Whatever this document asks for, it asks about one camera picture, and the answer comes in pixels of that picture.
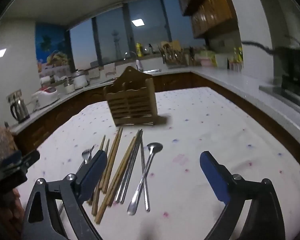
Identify steel electric kettle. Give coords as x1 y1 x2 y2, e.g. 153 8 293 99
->
10 97 31 124

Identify colourful wall poster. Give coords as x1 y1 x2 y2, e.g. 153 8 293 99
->
35 23 74 80

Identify white plastic container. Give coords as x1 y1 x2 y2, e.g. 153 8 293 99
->
215 54 229 68

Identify wooden utensil holder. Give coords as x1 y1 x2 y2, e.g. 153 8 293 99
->
103 66 169 127

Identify metal chopstick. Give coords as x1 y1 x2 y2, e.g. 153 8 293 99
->
120 129 143 204
140 131 150 212
114 129 141 203

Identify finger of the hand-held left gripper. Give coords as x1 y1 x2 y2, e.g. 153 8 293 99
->
0 150 41 174

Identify wooden wall cabinets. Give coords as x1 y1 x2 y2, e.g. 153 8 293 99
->
173 0 239 40

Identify dark cooker unit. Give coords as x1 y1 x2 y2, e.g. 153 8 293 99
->
259 46 300 110

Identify pastel storage containers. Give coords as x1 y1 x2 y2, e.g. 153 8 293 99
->
199 50 216 67

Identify kitchen window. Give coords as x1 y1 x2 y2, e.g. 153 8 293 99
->
69 0 206 67

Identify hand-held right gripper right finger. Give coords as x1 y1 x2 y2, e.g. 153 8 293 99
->
199 151 286 240

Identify metal fork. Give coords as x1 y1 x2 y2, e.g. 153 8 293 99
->
57 145 95 215

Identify knife block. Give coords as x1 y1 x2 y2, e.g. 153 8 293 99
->
188 46 196 67

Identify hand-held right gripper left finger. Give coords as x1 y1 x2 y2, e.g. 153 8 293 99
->
22 150 108 240

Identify white kitchen appliance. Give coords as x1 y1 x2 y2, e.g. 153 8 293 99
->
31 86 61 111

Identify kitchen counter with wooden cabinets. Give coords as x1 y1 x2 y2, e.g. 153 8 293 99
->
10 65 300 167

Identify glass jar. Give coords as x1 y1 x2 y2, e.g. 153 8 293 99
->
63 77 77 95

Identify person's left hand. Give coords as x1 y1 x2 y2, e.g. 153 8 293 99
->
0 187 25 235

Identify metal spoon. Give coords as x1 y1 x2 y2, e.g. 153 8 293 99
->
127 142 163 216

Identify black cable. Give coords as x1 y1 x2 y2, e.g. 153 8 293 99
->
241 39 277 55

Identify white floral tablecloth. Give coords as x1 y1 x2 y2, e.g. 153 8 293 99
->
36 87 300 240

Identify dish rack with utensils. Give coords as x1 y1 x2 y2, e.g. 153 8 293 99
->
159 41 188 67

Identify brown wooden chopping board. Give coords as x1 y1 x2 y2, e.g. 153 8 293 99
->
0 125 17 162

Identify yellow oil bottles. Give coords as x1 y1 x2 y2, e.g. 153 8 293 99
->
228 47 244 72

